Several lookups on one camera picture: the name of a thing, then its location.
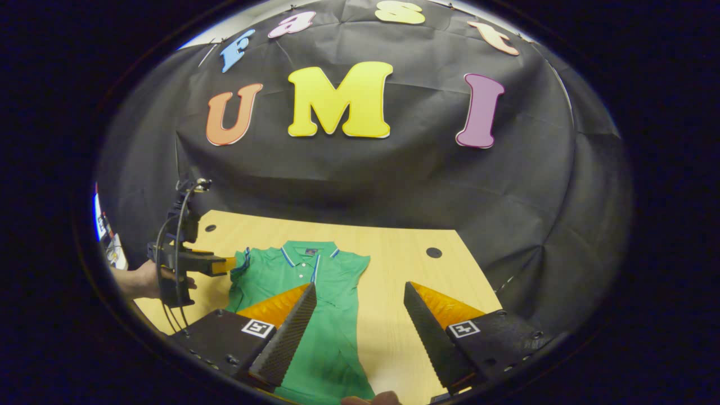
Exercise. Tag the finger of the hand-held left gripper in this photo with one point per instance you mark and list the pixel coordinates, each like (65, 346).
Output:
(225, 265)

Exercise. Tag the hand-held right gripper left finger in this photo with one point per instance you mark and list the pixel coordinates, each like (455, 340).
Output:
(287, 337)

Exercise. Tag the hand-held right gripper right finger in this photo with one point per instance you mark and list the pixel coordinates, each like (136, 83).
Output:
(430, 337)

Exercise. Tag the green T-shirt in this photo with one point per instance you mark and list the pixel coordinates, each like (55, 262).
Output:
(332, 281)

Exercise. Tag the white paper with round logo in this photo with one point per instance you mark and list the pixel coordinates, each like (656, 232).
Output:
(116, 253)

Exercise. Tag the black backdrop cloth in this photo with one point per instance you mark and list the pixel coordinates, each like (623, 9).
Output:
(394, 180)

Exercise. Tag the white and blue wall poster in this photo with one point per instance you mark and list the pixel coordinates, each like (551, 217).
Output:
(101, 219)

